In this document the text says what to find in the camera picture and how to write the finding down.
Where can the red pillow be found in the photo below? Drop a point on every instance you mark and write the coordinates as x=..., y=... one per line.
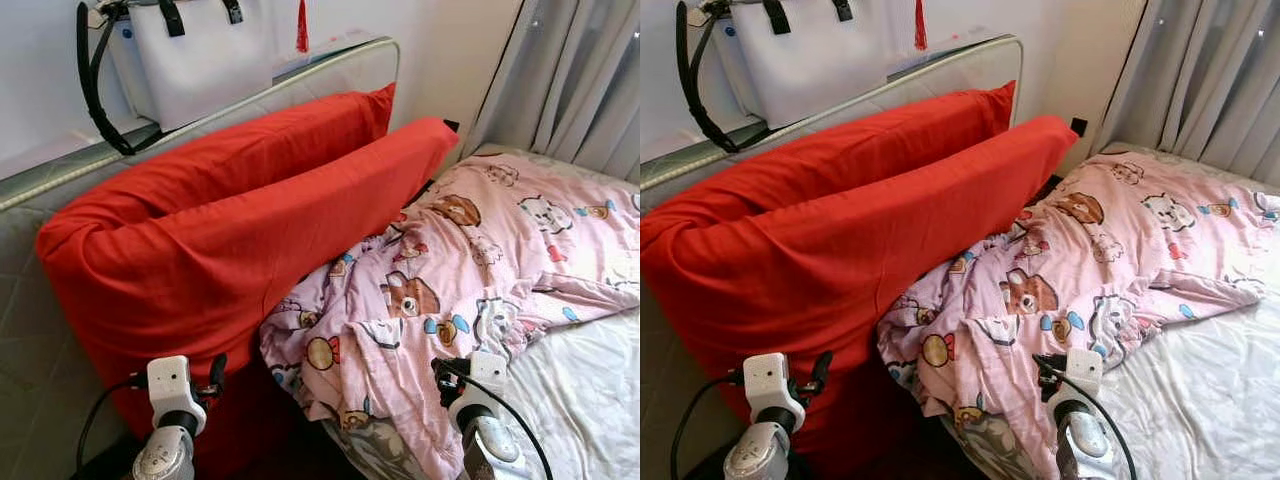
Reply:
x=200, y=260
x=250, y=140
x=820, y=270
x=860, y=140

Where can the red tassel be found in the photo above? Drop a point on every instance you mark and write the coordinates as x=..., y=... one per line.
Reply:
x=919, y=30
x=302, y=30

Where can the grey curtain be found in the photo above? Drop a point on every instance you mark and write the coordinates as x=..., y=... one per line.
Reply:
x=1200, y=80
x=580, y=80

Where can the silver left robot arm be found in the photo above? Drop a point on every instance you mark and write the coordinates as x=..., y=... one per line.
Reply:
x=755, y=460
x=165, y=455

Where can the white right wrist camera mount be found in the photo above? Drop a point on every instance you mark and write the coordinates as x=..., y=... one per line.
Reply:
x=1085, y=368
x=490, y=375

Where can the pink cartoon print quilt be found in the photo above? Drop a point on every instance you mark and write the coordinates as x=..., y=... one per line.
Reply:
x=450, y=260
x=1080, y=260

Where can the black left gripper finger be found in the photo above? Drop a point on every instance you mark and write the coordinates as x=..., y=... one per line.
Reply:
x=821, y=369
x=218, y=370

